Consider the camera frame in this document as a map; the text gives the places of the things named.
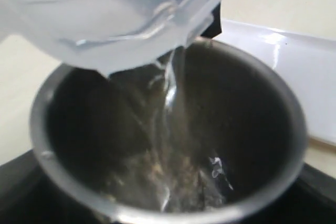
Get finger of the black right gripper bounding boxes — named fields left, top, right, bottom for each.
left=201, top=3, right=222, bottom=39

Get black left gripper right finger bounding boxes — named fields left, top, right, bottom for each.
left=240, top=163, right=335, bottom=223

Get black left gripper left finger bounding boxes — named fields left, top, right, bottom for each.
left=1, top=151, right=104, bottom=224

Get stainless steel cup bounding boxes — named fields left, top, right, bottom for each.
left=30, top=39, right=307, bottom=223

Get clear plastic pitcher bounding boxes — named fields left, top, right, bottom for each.
left=1, top=0, right=221, bottom=76

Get white rectangular tray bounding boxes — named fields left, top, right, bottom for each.
left=215, top=20, right=335, bottom=145

